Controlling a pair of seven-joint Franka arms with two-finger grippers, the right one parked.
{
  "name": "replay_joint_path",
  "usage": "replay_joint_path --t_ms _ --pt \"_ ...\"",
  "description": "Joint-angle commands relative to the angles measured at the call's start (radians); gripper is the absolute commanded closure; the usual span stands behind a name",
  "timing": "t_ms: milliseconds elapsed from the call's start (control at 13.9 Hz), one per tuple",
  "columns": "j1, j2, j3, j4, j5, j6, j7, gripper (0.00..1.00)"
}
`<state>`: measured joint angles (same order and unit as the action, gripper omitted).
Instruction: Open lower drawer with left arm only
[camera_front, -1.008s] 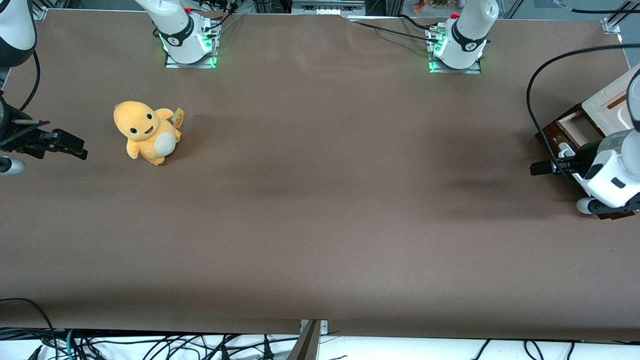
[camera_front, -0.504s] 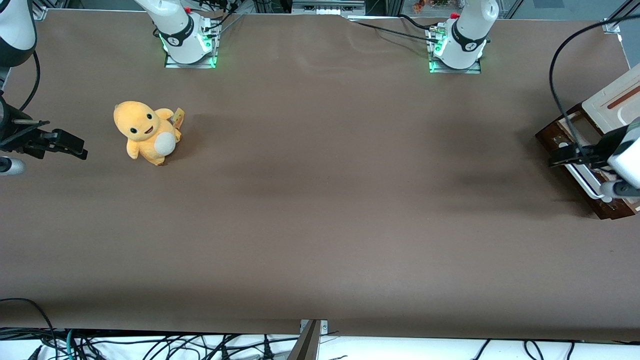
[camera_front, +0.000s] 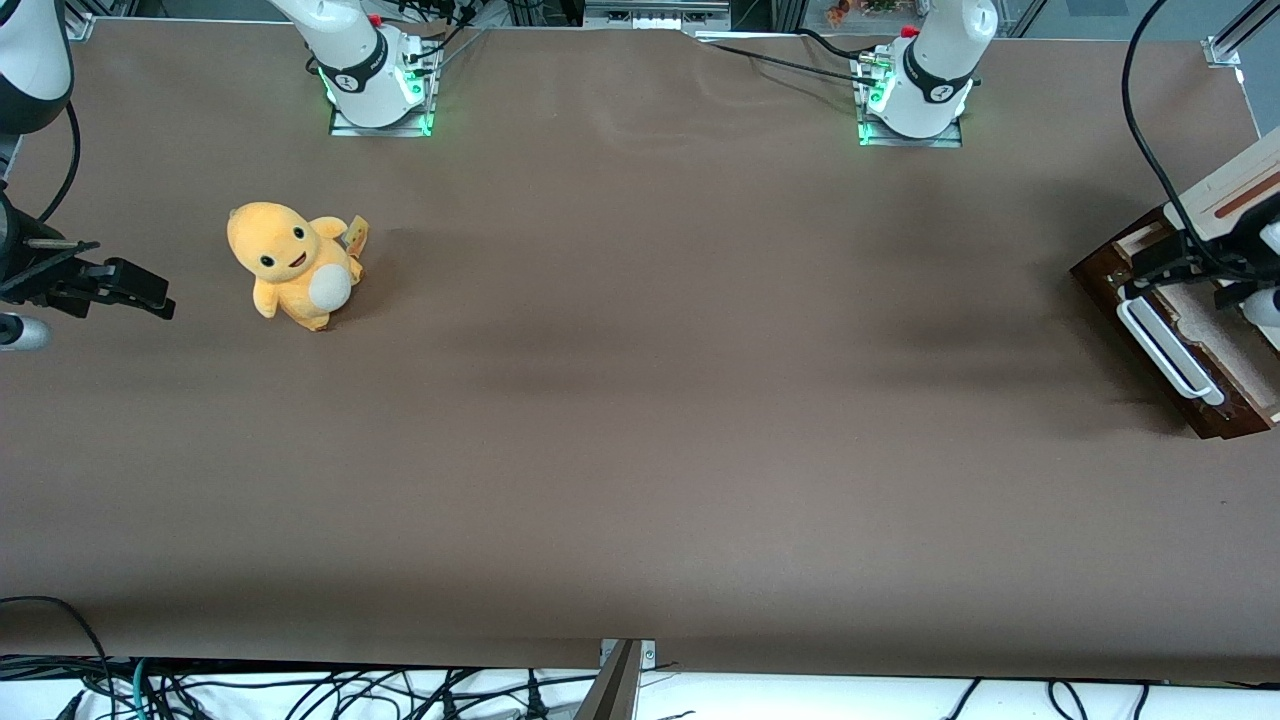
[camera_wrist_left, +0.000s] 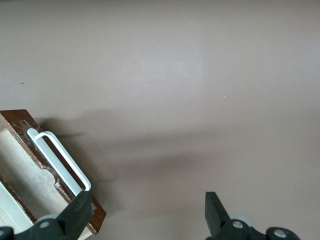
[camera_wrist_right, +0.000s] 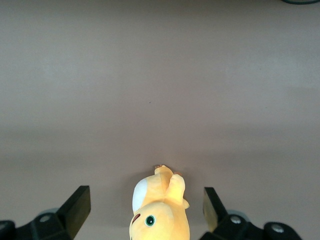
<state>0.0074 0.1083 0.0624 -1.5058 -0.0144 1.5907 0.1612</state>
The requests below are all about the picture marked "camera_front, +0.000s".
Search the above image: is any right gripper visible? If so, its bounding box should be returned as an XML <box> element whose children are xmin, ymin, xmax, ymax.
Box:
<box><xmin>0</xmin><ymin>258</ymin><xmax>177</xmax><ymax>352</ymax></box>

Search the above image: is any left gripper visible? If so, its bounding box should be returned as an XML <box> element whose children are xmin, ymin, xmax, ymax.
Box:
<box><xmin>1128</xmin><ymin>220</ymin><xmax>1280</xmax><ymax>333</ymax></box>

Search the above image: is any dark brown wooden drawer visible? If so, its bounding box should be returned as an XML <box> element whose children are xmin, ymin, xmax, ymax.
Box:
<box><xmin>1070</xmin><ymin>205</ymin><xmax>1280</xmax><ymax>441</ymax></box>

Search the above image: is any white drawer handle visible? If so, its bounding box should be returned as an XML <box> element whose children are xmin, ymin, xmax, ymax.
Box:
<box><xmin>1116</xmin><ymin>296</ymin><xmax>1227</xmax><ymax>407</ymax></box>

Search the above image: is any yellow plush toy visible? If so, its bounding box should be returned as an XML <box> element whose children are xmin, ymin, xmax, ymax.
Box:
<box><xmin>226</xmin><ymin>202</ymin><xmax>370</xmax><ymax>332</ymax></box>

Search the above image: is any brown table cover mat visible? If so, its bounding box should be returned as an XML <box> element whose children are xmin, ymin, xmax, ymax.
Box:
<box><xmin>0</xmin><ymin>18</ymin><xmax>1280</xmax><ymax>683</ymax></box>

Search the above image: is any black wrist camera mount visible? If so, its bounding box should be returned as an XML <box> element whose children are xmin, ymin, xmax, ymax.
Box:
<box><xmin>1195</xmin><ymin>228</ymin><xmax>1263</xmax><ymax>286</ymax></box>
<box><xmin>0</xmin><ymin>190</ymin><xmax>101</xmax><ymax>301</ymax></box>

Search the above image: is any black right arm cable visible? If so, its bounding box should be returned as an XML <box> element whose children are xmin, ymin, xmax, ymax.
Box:
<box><xmin>38</xmin><ymin>100</ymin><xmax>83</xmax><ymax>226</ymax></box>

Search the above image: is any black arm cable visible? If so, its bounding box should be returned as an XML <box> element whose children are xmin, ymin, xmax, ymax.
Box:
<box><xmin>1121</xmin><ymin>0</ymin><xmax>1266</xmax><ymax>286</ymax></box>
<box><xmin>38</xmin><ymin>100</ymin><xmax>83</xmax><ymax>226</ymax></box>

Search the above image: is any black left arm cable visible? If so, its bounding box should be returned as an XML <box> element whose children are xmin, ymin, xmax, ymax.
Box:
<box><xmin>1121</xmin><ymin>0</ymin><xmax>1266</xmax><ymax>286</ymax></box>

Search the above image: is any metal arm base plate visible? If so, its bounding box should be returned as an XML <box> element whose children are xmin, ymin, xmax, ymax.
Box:
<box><xmin>857</xmin><ymin>118</ymin><xmax>964</xmax><ymax>149</ymax></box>
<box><xmin>329</xmin><ymin>100</ymin><xmax>437</xmax><ymax>138</ymax></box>

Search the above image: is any dark camera support bar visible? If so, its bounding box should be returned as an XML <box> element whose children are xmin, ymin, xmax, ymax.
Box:
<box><xmin>574</xmin><ymin>640</ymin><xmax>643</xmax><ymax>720</ymax></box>

